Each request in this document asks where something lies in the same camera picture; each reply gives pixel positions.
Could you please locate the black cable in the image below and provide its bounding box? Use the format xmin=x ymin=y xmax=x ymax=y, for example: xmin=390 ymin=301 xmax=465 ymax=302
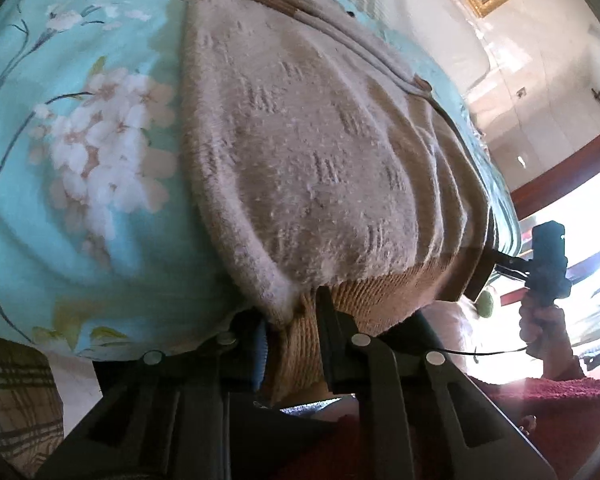
xmin=442 ymin=344 xmax=531 ymax=357

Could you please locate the teal floral bed sheet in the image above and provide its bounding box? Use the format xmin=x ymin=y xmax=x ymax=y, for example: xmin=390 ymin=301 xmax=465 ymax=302
xmin=0 ymin=0 xmax=522 ymax=361

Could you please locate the white striped pillow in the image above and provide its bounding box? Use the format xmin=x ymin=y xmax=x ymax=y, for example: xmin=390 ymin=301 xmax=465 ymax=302
xmin=212 ymin=0 xmax=493 ymax=93

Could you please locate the red knit clothing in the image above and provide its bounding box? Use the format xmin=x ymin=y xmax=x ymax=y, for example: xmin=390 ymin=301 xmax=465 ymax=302
xmin=280 ymin=375 xmax=600 ymax=480

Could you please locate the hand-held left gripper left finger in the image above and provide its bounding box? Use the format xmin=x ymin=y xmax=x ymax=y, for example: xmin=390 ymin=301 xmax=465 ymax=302
xmin=35 ymin=310 xmax=271 ymax=480

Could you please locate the person's right hand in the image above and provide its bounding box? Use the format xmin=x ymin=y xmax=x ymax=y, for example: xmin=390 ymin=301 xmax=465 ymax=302
xmin=518 ymin=294 xmax=587 ymax=377

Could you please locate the beige knit sweater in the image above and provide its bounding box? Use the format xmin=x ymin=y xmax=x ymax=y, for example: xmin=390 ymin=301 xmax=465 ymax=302
xmin=180 ymin=0 xmax=497 ymax=406

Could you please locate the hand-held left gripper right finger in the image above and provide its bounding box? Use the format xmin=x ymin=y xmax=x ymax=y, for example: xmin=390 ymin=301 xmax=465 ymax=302
xmin=316 ymin=286 xmax=557 ymax=480

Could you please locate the wooden door frame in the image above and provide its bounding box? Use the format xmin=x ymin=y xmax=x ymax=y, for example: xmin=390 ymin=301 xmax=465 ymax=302
xmin=510 ymin=129 xmax=600 ymax=261

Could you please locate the plaid cloth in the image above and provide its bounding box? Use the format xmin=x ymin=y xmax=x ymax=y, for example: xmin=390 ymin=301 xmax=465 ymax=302
xmin=0 ymin=332 xmax=65 ymax=477

